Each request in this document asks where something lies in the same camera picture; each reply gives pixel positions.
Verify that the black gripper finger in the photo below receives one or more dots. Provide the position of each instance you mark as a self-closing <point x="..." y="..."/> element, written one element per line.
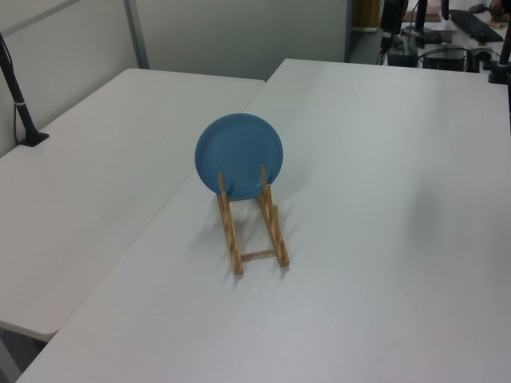
<point x="399" y="40"/>
<point x="387" y="40"/>

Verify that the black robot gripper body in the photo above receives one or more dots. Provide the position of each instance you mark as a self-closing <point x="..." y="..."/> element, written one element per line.
<point x="393" y="14"/>

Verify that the blue round plate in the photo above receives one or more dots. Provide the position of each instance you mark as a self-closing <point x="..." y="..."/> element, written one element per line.
<point x="238" y="156"/>

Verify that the wooden plate rack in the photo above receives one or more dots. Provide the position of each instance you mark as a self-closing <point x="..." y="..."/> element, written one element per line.
<point x="233" y="239"/>

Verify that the black monitor stand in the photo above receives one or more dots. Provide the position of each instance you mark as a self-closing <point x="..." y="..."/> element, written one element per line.
<point x="421" y="24"/>

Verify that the brown wooden panel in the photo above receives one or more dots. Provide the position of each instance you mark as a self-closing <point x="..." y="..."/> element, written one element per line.
<point x="364" y="13"/>

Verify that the pink flat box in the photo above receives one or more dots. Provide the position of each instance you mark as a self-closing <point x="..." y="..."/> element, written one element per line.
<point x="432" y="15"/>

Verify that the black electronics box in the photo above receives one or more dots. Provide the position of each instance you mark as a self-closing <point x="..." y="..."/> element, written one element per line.
<point x="445" y="59"/>

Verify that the black computer keyboard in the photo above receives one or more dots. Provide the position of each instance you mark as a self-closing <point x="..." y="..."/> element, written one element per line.
<point x="475" y="24"/>

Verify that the black computer mouse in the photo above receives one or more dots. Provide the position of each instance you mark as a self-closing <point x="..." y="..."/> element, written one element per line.
<point x="476" y="7"/>

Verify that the short black pole with clamp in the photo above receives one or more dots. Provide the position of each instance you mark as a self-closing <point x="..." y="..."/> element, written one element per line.
<point x="502" y="60"/>

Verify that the black camera pole with clamp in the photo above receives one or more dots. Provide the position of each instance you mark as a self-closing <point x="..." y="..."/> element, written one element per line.
<point x="18" y="101"/>

